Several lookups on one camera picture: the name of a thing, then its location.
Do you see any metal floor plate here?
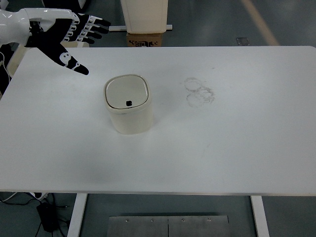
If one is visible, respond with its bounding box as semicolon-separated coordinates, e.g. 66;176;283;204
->
107;216;231;237

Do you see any white table leg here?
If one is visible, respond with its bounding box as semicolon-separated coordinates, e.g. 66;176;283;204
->
67;193;88;237
250;196;270;237

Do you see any metal floor socket cover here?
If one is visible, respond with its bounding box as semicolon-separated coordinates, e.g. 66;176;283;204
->
236;37;250;46

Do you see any cardboard box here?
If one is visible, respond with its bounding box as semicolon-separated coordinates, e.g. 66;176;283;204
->
126;33;163;47

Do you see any cream plastic bin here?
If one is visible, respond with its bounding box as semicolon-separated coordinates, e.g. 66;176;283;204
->
6;41;89;78

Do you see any cream cabinet on stand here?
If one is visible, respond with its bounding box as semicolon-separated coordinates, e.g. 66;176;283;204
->
109;0;173;34

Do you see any white table leg left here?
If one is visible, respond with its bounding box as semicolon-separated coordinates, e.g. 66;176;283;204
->
67;193;88;237

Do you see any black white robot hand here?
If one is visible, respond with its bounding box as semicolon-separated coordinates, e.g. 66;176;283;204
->
0;8;111;75

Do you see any black power adapter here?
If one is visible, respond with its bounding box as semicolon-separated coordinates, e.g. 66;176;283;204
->
37;202;59;233

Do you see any black cable on floor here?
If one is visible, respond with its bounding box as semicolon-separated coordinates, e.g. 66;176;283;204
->
0;192;75;237

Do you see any cream desktop trash can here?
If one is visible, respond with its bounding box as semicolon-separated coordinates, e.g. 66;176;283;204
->
103;74;154;135

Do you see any white table leg right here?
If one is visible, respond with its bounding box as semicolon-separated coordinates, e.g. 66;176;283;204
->
250;196;270;237

